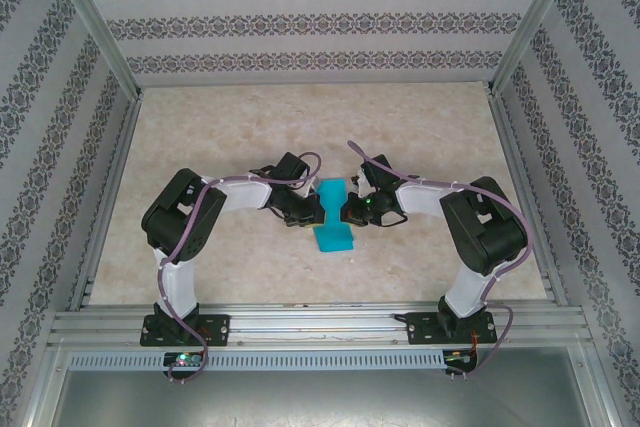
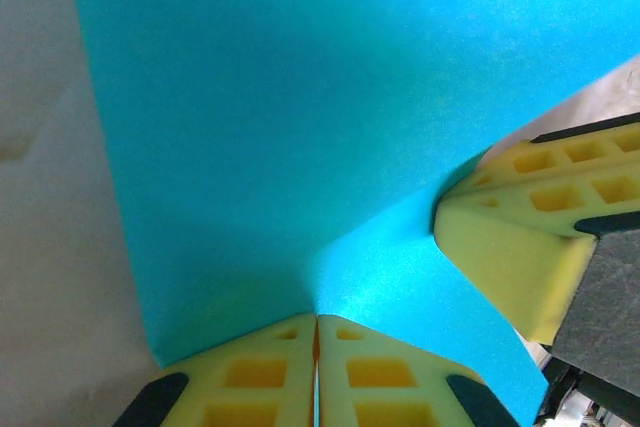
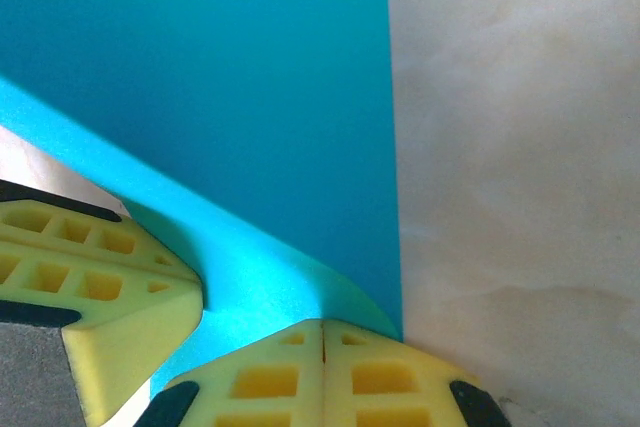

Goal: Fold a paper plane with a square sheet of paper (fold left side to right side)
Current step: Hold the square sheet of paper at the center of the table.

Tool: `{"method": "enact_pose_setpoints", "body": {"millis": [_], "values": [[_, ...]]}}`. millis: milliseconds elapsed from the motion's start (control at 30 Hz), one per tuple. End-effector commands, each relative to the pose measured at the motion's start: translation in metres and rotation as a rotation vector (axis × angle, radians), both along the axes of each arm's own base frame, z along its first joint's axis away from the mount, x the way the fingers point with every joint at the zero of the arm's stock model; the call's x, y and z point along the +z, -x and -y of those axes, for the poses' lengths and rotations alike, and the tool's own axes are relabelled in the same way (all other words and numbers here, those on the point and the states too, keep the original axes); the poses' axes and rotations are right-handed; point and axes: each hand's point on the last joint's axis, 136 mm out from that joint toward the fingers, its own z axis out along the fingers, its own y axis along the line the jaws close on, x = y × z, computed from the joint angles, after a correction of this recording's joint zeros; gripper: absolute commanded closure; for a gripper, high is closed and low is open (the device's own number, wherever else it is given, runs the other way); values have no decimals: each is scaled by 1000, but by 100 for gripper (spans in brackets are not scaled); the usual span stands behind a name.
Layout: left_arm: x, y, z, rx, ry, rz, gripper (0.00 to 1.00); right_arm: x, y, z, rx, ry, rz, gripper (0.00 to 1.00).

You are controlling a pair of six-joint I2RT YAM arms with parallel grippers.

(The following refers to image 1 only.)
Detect controller board with lights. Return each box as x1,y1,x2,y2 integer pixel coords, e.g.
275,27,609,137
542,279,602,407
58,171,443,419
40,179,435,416
162,350,206,373
444,349,479,373

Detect aluminium left frame post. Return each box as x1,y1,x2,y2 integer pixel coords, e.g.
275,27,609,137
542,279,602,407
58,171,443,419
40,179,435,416
42,0,145,99

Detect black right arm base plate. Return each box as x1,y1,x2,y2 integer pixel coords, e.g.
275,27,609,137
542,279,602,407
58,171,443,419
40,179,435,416
407,310,499,346

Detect aluminium right side rail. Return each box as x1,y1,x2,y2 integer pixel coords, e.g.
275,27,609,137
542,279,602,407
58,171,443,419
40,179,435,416
487,94,571,306

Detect left controller board with lights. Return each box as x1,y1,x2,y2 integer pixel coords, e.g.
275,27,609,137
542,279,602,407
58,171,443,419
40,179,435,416
162,350,206,373

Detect right controller board with lights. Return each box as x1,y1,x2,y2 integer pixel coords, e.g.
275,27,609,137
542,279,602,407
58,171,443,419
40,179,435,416
444,349,479,373

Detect long aluminium mounting rail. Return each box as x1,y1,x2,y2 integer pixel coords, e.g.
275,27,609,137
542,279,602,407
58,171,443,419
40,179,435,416
48,301,591,348

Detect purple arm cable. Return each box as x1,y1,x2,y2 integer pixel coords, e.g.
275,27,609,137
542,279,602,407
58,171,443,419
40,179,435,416
347,140,532,381
157,151,324,384

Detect grey metal sheet tray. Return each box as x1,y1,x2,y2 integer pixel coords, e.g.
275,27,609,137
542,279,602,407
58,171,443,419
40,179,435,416
24,346,616,427

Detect aluminium frame post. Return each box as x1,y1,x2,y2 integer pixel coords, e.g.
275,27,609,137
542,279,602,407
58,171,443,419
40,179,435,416
42,0,145,99
485,0,585,97

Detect aluminium right frame post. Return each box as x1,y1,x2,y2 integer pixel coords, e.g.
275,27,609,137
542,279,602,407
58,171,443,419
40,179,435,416
485,0,585,97

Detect grey slotted cable duct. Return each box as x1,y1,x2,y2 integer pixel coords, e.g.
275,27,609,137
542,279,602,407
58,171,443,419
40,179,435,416
67,350,446,371

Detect blue paper sheet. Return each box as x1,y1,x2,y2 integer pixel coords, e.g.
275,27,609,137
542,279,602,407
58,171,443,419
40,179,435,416
312,177,357,253

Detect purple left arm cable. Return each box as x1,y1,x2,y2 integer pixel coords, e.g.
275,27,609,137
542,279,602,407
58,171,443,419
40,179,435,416
157,151,324,384

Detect aluminium left side rail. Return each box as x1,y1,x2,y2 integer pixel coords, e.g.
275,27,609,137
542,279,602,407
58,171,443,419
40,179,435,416
67,96,144,311

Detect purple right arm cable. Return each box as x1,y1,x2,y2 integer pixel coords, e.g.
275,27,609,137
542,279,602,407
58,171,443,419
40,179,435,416
347,140,532,381

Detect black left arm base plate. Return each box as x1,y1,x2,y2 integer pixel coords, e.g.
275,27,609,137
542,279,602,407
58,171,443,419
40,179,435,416
140,314,231,348

